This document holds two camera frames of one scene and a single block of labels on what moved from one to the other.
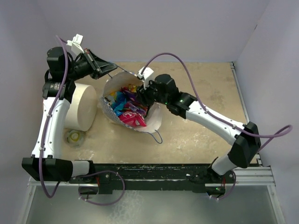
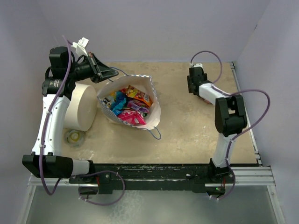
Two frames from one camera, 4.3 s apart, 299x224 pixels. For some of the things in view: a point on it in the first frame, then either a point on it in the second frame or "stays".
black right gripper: x=142 y=94 → x=189 y=82
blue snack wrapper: x=119 y=103 stays
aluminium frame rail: x=245 y=177 stays
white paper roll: x=81 y=112 stays
